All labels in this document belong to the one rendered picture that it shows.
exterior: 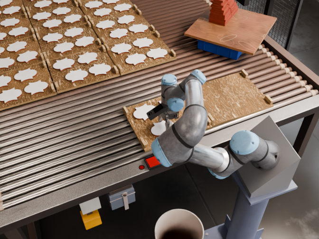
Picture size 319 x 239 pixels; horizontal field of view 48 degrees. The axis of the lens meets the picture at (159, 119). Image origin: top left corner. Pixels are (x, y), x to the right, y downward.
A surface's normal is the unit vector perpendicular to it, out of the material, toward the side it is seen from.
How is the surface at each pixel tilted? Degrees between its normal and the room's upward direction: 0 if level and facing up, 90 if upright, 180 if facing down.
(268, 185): 90
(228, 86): 0
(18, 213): 0
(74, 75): 0
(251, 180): 44
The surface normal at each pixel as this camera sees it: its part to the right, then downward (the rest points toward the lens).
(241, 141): -0.59, -0.43
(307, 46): -0.02, -0.70
